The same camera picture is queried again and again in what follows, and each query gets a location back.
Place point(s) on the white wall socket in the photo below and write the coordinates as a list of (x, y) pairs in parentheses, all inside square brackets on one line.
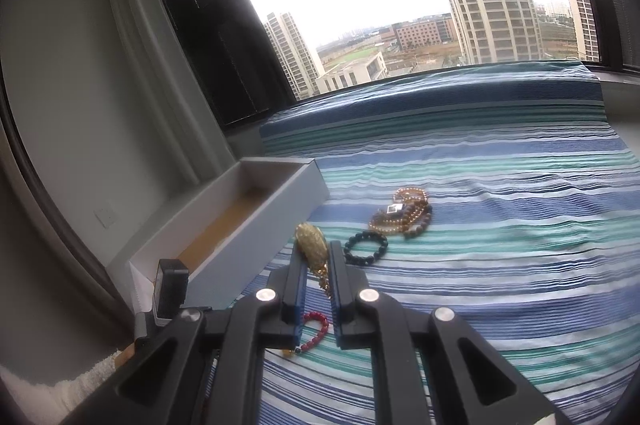
[(106, 216)]

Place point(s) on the long white cardboard box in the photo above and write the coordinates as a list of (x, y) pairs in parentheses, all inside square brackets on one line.
[(270, 225)]

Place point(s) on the blue green striped bedsheet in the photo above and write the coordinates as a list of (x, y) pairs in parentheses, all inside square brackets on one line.
[(500, 255)]

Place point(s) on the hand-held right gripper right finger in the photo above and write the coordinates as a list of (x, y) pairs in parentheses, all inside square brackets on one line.
[(337, 295)]

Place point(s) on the white curtain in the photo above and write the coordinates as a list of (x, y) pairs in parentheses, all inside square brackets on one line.
[(150, 80)]

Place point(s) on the square dark pendant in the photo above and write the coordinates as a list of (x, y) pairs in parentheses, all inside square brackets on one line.
[(395, 210)]

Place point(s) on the low brown building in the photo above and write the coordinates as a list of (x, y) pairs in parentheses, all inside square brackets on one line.
[(425, 34)]

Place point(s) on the slim beige apartment tower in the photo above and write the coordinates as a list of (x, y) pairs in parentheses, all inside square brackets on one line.
[(582, 10), (292, 55)]

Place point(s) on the white fluffy cloth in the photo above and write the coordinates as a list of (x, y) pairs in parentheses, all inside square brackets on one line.
[(30, 400)]

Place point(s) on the low white building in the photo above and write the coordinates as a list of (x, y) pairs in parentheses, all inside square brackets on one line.
[(352, 72)]

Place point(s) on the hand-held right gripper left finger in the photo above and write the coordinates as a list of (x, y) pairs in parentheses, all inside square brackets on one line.
[(300, 290)]

